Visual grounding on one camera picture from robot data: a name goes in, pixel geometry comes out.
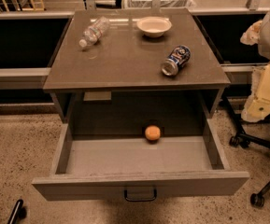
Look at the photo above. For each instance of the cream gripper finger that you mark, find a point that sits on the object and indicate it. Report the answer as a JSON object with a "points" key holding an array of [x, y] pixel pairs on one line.
{"points": [[257, 106], [251, 36]]}

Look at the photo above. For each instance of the orange fruit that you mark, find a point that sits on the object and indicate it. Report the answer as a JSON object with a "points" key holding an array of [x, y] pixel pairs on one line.
{"points": [[152, 133]]}

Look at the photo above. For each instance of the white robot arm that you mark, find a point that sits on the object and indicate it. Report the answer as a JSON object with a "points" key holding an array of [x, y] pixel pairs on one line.
{"points": [[264, 39]]}

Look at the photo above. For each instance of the grey cabinet counter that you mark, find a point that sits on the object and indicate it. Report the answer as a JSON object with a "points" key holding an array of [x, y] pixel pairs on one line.
{"points": [[126, 60]]}

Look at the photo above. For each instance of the open grey drawer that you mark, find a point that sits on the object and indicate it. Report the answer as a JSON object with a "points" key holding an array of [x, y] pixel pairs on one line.
{"points": [[102, 169]]}

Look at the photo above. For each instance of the blue soda can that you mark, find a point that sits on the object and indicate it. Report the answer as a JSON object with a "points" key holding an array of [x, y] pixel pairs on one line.
{"points": [[176, 60]]}

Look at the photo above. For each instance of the white bowl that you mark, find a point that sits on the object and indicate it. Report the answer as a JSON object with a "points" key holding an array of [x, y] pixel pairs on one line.
{"points": [[154, 27]]}

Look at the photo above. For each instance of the clear plastic water bottle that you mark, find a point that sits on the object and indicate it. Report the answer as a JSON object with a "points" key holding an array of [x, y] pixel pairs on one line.
{"points": [[94, 32]]}

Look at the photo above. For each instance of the black stand leg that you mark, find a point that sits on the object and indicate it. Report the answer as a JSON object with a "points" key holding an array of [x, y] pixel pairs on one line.
{"points": [[18, 212]]}

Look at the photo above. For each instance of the wire mesh basket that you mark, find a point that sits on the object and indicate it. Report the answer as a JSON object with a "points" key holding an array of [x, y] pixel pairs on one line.
{"points": [[129, 4]]}

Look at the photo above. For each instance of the black drawer handle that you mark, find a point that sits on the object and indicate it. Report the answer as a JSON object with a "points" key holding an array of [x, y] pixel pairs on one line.
{"points": [[140, 195]]}

